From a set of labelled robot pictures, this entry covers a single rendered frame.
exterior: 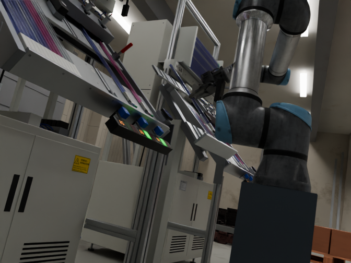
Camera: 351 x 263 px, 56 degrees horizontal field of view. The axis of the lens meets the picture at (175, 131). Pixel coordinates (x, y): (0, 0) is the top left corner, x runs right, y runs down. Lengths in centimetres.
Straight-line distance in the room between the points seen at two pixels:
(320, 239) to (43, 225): 380
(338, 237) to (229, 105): 379
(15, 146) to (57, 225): 36
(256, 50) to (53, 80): 57
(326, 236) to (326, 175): 657
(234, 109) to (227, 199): 1036
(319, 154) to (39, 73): 1063
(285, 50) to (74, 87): 76
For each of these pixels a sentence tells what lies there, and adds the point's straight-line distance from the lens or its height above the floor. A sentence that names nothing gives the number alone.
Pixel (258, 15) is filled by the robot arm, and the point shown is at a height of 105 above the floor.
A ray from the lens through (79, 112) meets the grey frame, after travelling 164.
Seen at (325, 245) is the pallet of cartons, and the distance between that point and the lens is 464.
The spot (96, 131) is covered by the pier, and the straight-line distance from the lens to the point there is 764.
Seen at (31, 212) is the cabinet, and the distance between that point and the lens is 128.
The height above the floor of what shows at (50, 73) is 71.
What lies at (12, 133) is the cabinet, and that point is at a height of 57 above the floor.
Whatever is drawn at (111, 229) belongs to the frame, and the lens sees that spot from 139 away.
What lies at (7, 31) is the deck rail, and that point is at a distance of 86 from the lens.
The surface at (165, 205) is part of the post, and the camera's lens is 157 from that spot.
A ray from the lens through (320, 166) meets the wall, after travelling 1113.
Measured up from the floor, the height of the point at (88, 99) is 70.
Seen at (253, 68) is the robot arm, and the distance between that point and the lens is 100.
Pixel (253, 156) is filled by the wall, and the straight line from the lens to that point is 1126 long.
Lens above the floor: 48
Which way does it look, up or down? 11 degrees up
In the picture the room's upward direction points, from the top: 11 degrees clockwise
